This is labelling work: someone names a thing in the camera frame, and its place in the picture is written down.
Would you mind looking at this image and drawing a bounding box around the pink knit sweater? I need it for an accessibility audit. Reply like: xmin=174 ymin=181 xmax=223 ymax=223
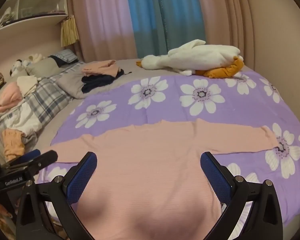
xmin=41 ymin=119 xmax=279 ymax=240

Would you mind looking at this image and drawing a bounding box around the grey folded blanket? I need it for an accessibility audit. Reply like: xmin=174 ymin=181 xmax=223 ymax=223
xmin=57 ymin=72 xmax=90 ymax=99

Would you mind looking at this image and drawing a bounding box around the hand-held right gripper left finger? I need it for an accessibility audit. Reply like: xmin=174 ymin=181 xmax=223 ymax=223
xmin=16 ymin=151 xmax=98 ymax=240

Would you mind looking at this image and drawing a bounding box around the orange crumpled cloth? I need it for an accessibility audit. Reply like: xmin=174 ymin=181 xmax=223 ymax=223
xmin=2 ymin=129 xmax=25 ymax=162

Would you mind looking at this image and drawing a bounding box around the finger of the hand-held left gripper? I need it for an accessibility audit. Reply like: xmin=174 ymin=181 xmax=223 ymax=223
xmin=27 ymin=151 xmax=58 ymax=175
xmin=1 ymin=149 xmax=41 ymax=168

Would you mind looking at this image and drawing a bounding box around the pink crumpled cloth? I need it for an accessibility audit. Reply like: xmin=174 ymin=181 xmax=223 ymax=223
xmin=0 ymin=82 xmax=23 ymax=114

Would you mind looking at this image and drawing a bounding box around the yellow fringed cloth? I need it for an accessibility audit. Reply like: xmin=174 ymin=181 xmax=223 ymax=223
xmin=61 ymin=16 xmax=80 ymax=47

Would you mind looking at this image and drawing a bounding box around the white wall shelf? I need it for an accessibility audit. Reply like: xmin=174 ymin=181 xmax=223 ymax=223
xmin=0 ymin=0 xmax=68 ymax=45

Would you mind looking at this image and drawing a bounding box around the blue striped pillow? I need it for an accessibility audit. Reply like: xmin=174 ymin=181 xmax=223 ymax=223
xmin=50 ymin=49 xmax=79 ymax=63

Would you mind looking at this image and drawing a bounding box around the white goose plush toy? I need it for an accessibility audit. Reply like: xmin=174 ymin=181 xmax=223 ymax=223
xmin=136 ymin=39 xmax=244 ymax=79

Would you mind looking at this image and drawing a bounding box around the folded peach garment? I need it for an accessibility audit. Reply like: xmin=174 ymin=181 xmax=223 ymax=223
xmin=81 ymin=60 xmax=119 ymax=77

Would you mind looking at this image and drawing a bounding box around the pink curtain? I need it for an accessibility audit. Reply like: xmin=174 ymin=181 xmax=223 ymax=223
xmin=67 ymin=0 xmax=138 ymax=63
xmin=195 ymin=0 xmax=255 ymax=68

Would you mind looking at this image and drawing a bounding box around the black and white plush toy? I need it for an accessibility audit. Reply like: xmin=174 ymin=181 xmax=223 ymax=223
xmin=10 ymin=54 xmax=46 ymax=77

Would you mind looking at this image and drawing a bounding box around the blue curtain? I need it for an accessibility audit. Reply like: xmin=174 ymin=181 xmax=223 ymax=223
xmin=125 ymin=0 xmax=207 ymax=59

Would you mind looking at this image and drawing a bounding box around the plaid quilt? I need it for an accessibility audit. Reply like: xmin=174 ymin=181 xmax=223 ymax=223
xmin=0 ymin=65 xmax=85 ymax=140

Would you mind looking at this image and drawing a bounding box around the purple floral blanket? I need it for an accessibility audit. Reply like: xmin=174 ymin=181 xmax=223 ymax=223
xmin=37 ymin=70 xmax=300 ymax=230

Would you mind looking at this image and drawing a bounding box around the folded dark navy garment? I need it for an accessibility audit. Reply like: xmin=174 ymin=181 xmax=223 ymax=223
xmin=81 ymin=69 xmax=125 ymax=93

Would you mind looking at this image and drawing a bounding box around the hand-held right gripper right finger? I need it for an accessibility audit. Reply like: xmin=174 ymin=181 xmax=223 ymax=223
xmin=200 ymin=151 xmax=283 ymax=240

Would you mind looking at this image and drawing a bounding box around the grey pillow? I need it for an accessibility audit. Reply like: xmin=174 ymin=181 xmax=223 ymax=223
xmin=27 ymin=57 xmax=62 ymax=78

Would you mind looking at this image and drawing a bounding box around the cream cloth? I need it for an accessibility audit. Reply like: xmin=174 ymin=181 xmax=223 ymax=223
xmin=16 ymin=75 xmax=39 ymax=94

